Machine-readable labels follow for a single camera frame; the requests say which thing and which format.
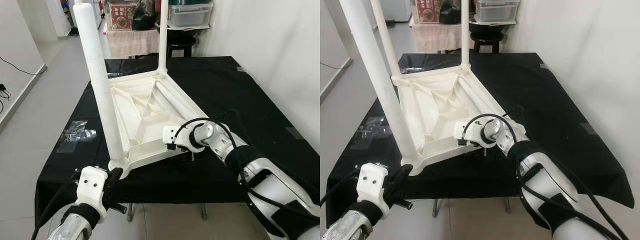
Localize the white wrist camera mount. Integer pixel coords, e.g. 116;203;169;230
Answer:
454;120;483;148
356;162;391;216
75;166;110;223
162;124;193;151

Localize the red printed cardboard box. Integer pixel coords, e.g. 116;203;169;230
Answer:
107;2;138;31
415;0;443;23

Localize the black round stool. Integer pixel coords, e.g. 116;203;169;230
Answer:
470;32;503;53
167;37;197;58

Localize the looped black wall cable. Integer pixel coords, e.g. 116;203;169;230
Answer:
0;82;12;113

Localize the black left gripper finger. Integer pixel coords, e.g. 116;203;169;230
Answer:
107;167;124;193
391;164;415;193

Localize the clear plastic bag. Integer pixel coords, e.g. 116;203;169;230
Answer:
350;115;393;151
57;120;98;153

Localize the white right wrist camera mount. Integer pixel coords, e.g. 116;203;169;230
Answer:
162;124;193;151
454;120;483;148

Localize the long black wall cable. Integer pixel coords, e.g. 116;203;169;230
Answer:
320;57;353;71
0;55;47;76

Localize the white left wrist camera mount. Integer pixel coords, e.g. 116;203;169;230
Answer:
356;162;391;216
75;166;110;223

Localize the black table cloth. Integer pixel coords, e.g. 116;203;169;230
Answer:
325;52;636;228
34;55;321;226

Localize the cream plastic children table top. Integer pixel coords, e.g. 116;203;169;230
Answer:
391;65;528;176
102;70;211;178

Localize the clear storage box green lid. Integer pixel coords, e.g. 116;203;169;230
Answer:
472;0;521;25
167;0;213;30

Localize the black plastic bag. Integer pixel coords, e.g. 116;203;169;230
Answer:
132;0;158;31
439;0;463;25

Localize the beige striped cloth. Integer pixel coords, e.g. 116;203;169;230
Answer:
106;29;161;58
410;22;463;53

